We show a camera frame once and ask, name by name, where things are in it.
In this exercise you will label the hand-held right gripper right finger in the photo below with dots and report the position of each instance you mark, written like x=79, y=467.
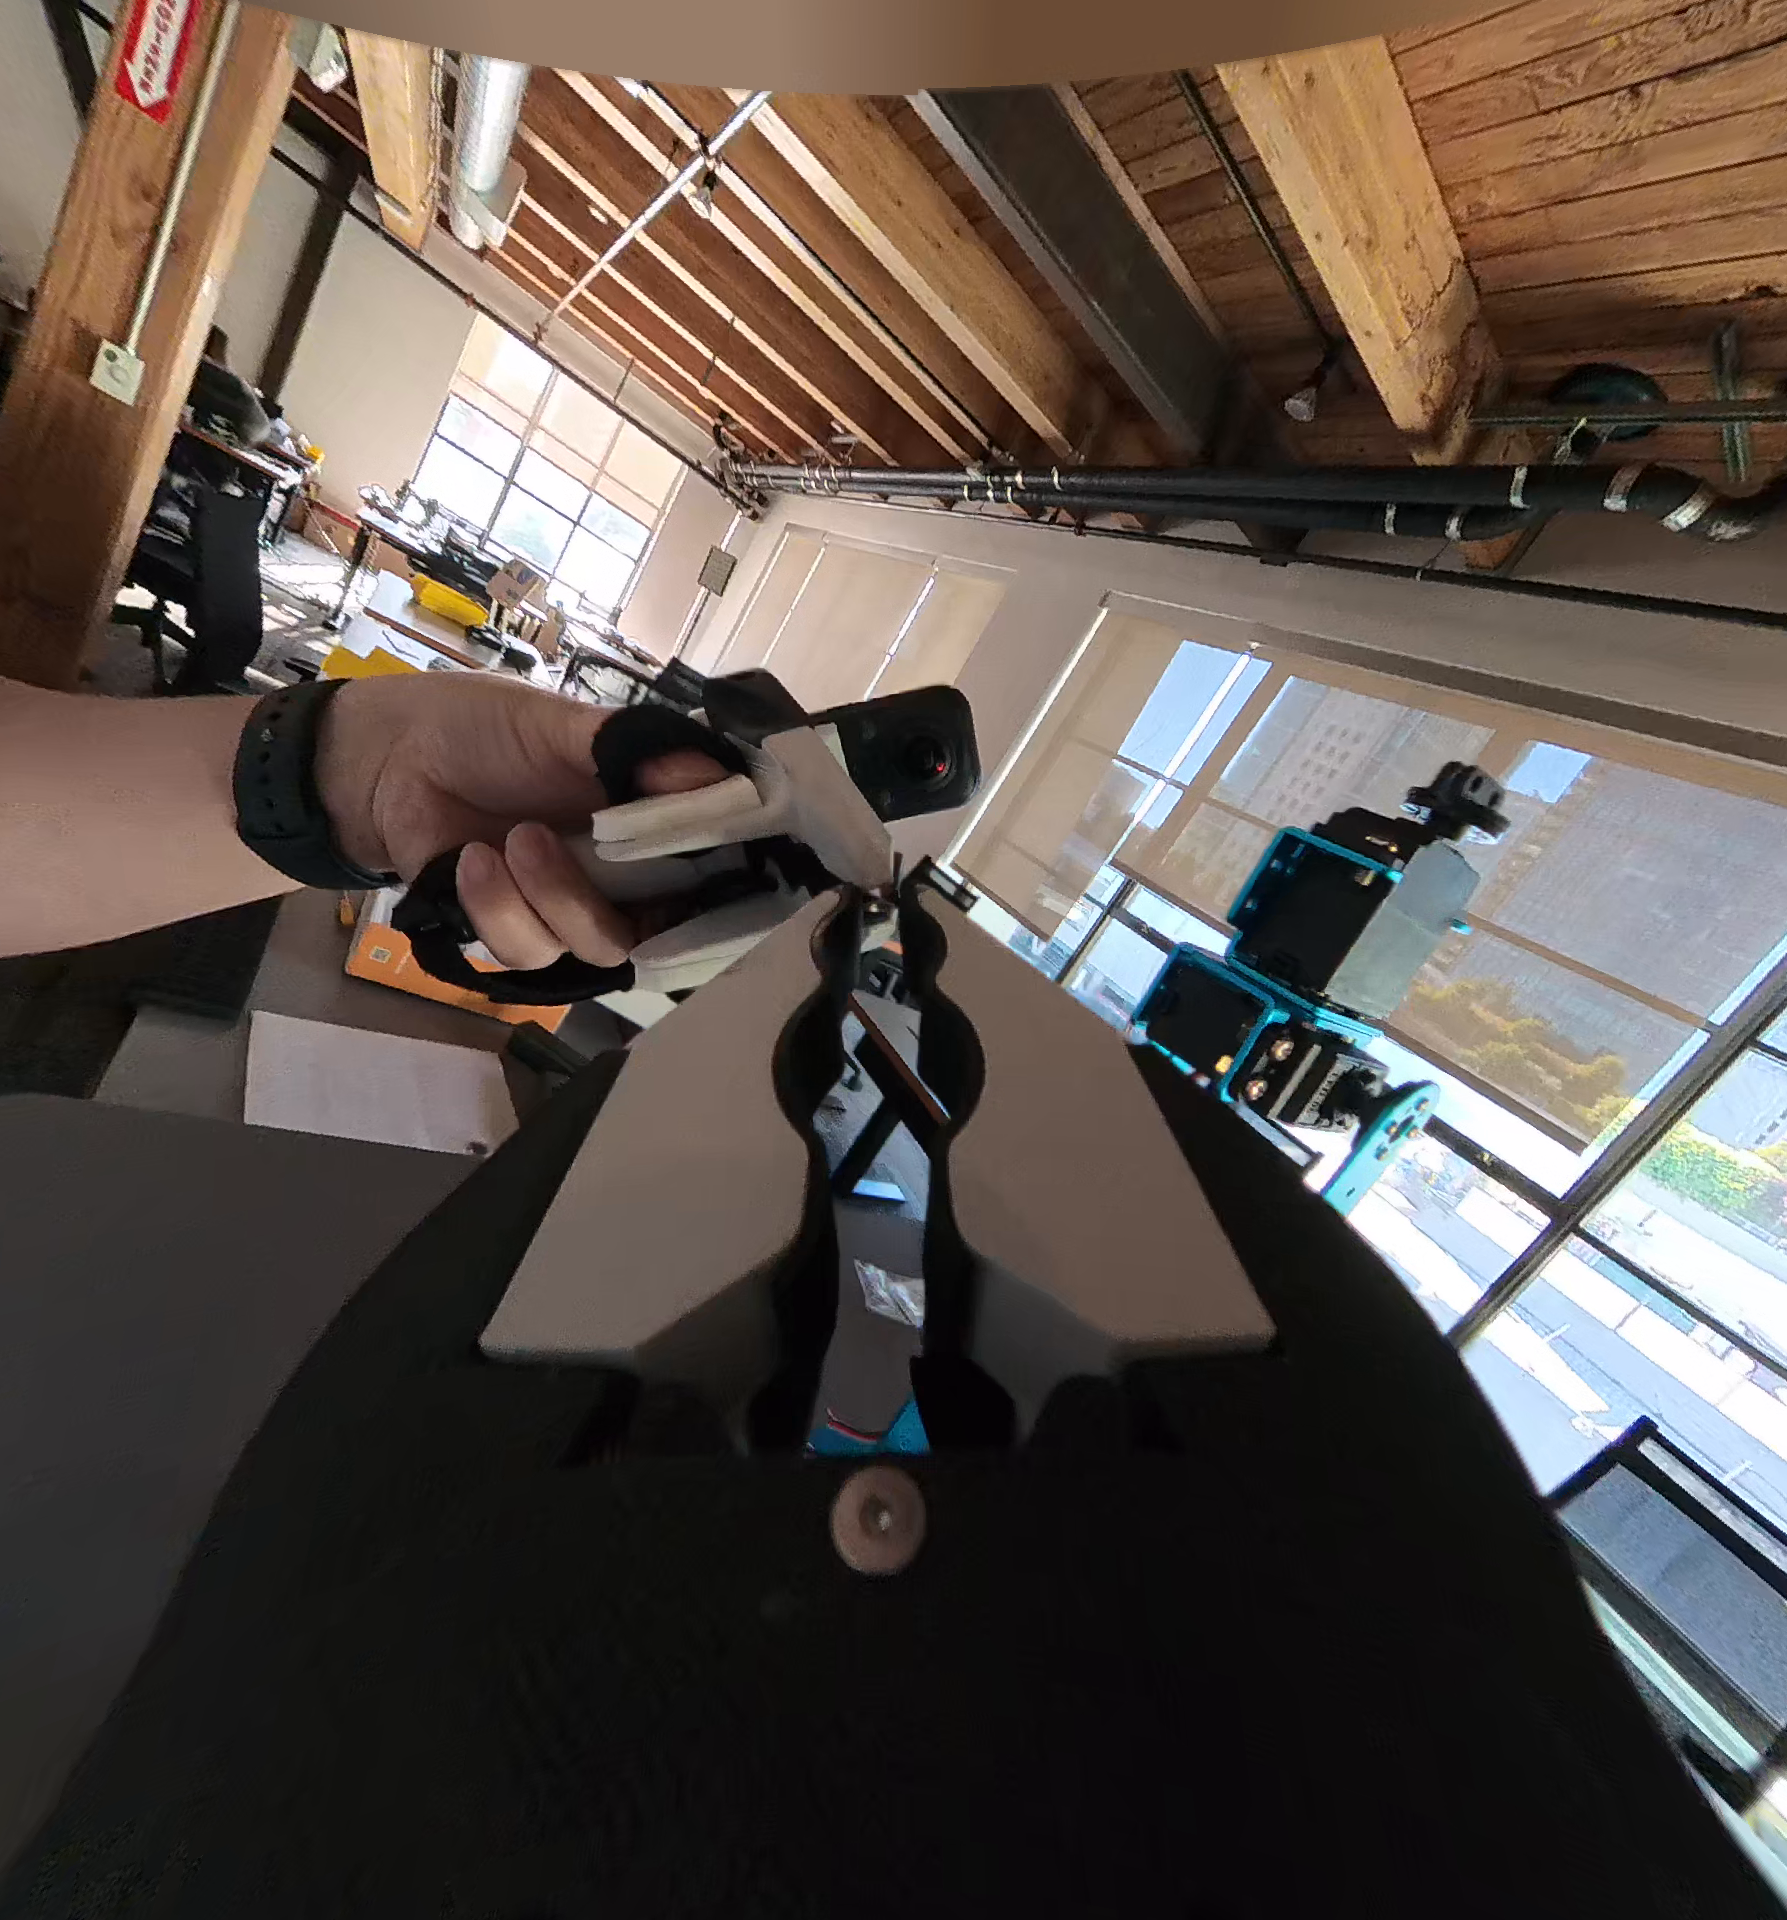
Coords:
x=1105, y=1200

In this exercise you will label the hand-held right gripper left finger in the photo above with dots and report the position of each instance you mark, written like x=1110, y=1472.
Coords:
x=640, y=1200

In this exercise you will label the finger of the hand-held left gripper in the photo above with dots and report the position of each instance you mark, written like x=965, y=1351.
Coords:
x=714, y=950
x=827, y=802

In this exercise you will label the blue toy robot arm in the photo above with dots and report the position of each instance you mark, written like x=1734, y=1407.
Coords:
x=1375, y=931

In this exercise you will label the person's left forearm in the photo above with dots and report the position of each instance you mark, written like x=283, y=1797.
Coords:
x=68, y=810

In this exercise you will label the dark grey desk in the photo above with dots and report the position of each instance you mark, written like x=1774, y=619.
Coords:
x=83, y=1351

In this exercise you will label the person's left hand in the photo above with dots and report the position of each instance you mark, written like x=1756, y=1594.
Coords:
x=444, y=766

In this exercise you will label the white paper sheet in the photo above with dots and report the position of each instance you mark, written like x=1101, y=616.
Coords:
x=369, y=1080

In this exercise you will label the orange cardboard box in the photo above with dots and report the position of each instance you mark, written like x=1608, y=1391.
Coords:
x=398, y=959

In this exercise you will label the yellow storage bin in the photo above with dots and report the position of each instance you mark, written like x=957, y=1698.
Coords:
x=452, y=598
x=369, y=661

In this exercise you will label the multi-pane end window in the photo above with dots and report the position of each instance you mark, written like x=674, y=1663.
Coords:
x=534, y=480

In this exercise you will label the black insulated ceiling pipes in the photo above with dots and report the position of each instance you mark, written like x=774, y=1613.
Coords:
x=1284, y=489

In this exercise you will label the black wristwatch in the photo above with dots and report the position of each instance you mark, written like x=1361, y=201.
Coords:
x=278, y=780

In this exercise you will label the large side window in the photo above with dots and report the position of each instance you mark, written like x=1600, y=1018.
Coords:
x=1658, y=931

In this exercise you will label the black office chair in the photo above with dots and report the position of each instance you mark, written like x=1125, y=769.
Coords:
x=1688, y=1605
x=210, y=585

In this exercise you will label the white electrical box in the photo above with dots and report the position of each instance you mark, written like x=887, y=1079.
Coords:
x=117, y=372

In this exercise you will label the red white sign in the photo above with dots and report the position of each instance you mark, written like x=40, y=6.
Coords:
x=159, y=61

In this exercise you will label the silver ventilation duct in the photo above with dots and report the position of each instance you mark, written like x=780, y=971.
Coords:
x=489, y=150

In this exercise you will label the wooden post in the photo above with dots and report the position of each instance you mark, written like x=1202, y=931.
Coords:
x=115, y=494

